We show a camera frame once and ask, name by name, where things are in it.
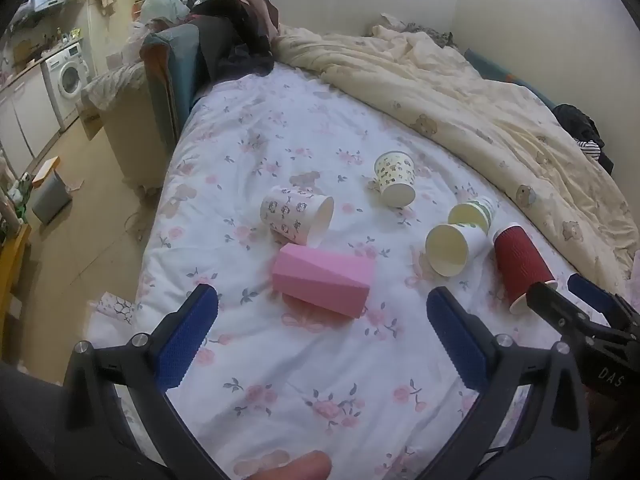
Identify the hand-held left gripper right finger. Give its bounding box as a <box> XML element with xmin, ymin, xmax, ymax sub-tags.
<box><xmin>422</xmin><ymin>287</ymin><xmax>592</xmax><ymax>480</ymax></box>

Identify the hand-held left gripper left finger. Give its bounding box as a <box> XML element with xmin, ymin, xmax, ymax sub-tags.
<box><xmin>62</xmin><ymin>283</ymin><xmax>236</xmax><ymax>480</ymax></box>

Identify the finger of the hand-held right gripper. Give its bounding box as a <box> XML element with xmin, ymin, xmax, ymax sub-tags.
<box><xmin>567</xmin><ymin>273</ymin><xmax>640</xmax><ymax>331</ymax></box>
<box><xmin>526</xmin><ymin>282</ymin><xmax>601</xmax><ymax>350</ymax></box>

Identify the red ribbed paper cup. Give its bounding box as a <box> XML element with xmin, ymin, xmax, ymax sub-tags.
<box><xmin>492</xmin><ymin>222</ymin><xmax>558</xmax><ymax>316</ymax></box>

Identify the green and white paper cup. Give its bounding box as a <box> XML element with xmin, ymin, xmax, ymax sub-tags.
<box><xmin>447</xmin><ymin>196</ymin><xmax>497</xmax><ymax>235</ymax></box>

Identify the pink faceted cup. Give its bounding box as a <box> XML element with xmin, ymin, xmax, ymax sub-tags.
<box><xmin>271</xmin><ymin>243</ymin><xmax>376</xmax><ymax>320</ymax></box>

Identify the white cup with black print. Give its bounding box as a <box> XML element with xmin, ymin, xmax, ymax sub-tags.
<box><xmin>260</xmin><ymin>185</ymin><xmax>335</xmax><ymax>250</ymax></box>

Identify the cream cup with bear print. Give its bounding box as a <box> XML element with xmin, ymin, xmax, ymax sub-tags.
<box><xmin>372</xmin><ymin>151</ymin><xmax>417</xmax><ymax>207</ymax></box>

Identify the person's left hand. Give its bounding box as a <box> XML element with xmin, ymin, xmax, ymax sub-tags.
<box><xmin>249</xmin><ymin>450</ymin><xmax>333</xmax><ymax>480</ymax></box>

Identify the striped cloth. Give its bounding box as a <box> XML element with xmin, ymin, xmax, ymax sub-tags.
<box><xmin>577</xmin><ymin>137</ymin><xmax>603</xmax><ymax>161</ymax></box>

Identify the black garment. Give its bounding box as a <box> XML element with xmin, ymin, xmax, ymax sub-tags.
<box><xmin>554</xmin><ymin>104</ymin><xmax>615</xmax><ymax>173</ymax></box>

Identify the yellow table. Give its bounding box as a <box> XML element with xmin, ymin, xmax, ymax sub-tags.
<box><xmin>0</xmin><ymin>222</ymin><xmax>32</xmax><ymax>318</ymax></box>

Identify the grey trash bin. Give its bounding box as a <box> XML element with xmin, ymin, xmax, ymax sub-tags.
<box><xmin>31</xmin><ymin>170</ymin><xmax>73</xmax><ymax>225</ymax></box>

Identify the orange box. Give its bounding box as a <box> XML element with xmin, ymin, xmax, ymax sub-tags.
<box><xmin>31</xmin><ymin>156</ymin><xmax>61</xmax><ymax>185</ymax></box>

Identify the cream bear print duvet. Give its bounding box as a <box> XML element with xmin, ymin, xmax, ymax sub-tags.
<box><xmin>272</xmin><ymin>25</ymin><xmax>636</xmax><ymax>296</ymax></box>

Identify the blue mat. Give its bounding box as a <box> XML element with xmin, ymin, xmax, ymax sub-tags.
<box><xmin>462</xmin><ymin>49</ymin><xmax>556</xmax><ymax>111</ymax></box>

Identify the cardboard box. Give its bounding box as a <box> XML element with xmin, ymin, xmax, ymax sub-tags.
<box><xmin>80</xmin><ymin>105</ymin><xmax>106</xmax><ymax>141</ymax></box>

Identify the teal headboard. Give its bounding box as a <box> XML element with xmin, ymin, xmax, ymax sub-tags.
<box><xmin>140</xmin><ymin>22</ymin><xmax>206</xmax><ymax>141</ymax></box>

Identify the white kitchen cabinet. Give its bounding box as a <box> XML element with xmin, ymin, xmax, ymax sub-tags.
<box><xmin>0</xmin><ymin>65</ymin><xmax>63</xmax><ymax>176</ymax></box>

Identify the white washing machine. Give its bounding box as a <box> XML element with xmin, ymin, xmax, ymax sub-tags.
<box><xmin>41</xmin><ymin>42</ymin><xmax>97</xmax><ymax>128</ymax></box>

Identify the grey patterned cloth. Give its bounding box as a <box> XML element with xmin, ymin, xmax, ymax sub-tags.
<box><xmin>370</xmin><ymin>12</ymin><xmax>453</xmax><ymax>48</ymax></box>

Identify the pile of dark clothes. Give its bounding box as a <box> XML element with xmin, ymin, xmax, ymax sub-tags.
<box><xmin>187</xmin><ymin>0</ymin><xmax>281</xmax><ymax>78</ymax></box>

